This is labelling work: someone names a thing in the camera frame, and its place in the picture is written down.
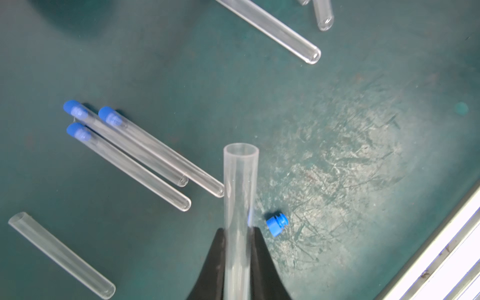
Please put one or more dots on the test tube five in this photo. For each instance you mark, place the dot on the test tube five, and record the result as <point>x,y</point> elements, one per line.
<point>163,152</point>

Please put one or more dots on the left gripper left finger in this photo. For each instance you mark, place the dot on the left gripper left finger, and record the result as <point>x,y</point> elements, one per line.
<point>210,283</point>

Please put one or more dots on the test tube six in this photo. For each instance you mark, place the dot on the test tube six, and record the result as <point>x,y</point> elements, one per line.
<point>274,29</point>

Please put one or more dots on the test tube three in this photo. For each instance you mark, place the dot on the test tube three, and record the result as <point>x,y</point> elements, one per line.
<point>129,166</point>

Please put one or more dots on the test tube one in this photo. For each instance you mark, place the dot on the test tube one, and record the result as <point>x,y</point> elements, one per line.
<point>62,255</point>

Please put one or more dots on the green table mat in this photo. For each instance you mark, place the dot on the green table mat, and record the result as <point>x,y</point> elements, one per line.
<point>365,152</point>

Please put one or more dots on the test tube two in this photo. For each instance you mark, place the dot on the test tube two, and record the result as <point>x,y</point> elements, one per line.
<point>240,182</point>

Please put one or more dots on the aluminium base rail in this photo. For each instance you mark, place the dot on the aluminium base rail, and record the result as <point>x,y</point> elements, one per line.
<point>447,265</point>

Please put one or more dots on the test tube ten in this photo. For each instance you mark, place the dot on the test tube ten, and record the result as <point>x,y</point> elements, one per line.
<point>324,14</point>

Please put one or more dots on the test tube four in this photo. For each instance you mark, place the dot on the test tube four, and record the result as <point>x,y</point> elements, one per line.
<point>139,153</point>

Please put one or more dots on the blue stopper one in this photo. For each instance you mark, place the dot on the blue stopper one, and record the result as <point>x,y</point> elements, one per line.
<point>277,223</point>

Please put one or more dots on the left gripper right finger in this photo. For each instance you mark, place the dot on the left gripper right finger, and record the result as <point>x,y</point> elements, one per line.
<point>266,283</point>

